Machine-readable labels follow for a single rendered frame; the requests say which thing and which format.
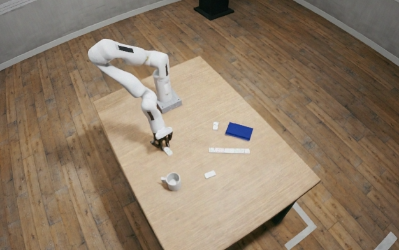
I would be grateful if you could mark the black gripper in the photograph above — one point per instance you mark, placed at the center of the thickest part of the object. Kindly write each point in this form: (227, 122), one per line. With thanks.
(160, 141)

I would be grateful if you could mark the white domino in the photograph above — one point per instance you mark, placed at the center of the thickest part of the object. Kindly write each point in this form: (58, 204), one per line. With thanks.
(209, 174)
(223, 151)
(213, 150)
(215, 127)
(168, 151)
(234, 151)
(244, 151)

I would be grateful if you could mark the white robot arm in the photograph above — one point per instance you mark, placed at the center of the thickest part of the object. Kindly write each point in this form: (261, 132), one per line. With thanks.
(106, 50)

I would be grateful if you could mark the grey mug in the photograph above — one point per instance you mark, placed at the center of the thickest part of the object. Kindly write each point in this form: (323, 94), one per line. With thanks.
(172, 178)

